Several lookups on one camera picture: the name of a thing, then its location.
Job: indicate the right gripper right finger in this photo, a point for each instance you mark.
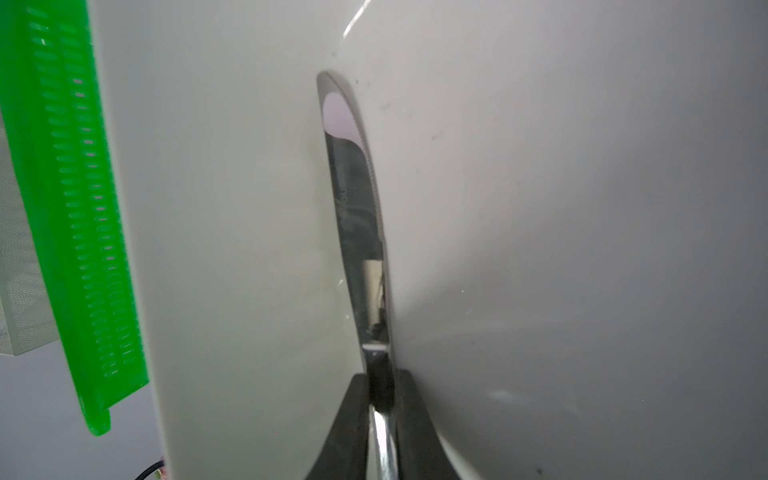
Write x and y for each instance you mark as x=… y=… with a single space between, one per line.
x=420 y=453

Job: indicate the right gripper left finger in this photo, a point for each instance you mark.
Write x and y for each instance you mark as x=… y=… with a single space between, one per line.
x=343 y=455

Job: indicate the silver knife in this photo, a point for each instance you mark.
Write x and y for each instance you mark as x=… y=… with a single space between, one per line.
x=362 y=246

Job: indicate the green plastic basket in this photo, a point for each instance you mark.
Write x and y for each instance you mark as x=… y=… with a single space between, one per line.
x=51 y=107

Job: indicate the white rectangular tray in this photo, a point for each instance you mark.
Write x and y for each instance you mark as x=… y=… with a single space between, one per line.
x=574 y=201

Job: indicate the white mesh two-tier shelf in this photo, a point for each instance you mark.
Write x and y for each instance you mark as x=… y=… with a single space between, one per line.
x=27 y=321

